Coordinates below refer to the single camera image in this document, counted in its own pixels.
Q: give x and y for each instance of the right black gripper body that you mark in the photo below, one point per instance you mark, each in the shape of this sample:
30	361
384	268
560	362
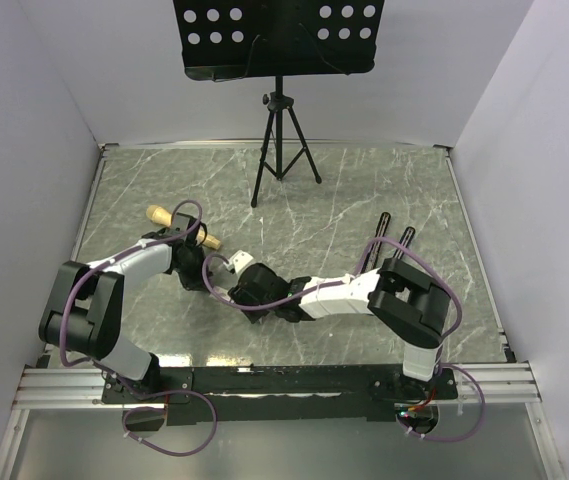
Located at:
254	315

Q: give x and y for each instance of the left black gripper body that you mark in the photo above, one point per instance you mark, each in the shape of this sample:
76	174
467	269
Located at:
191	275

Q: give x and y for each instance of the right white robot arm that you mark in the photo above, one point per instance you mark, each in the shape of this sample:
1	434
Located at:
409	302

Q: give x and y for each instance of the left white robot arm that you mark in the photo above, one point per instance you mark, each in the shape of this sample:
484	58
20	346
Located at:
83	313

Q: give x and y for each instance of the beige toy microphone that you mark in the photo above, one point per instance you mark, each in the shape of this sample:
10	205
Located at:
181	222

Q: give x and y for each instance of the black music stand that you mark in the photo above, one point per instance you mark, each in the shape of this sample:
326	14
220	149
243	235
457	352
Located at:
235	40

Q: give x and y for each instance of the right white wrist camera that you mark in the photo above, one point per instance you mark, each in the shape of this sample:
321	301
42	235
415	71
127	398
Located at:
239	262

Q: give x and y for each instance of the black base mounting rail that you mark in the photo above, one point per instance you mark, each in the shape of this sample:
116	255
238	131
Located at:
269	393

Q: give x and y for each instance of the aluminium extrusion rail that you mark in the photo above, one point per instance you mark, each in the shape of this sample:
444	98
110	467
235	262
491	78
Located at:
505	383

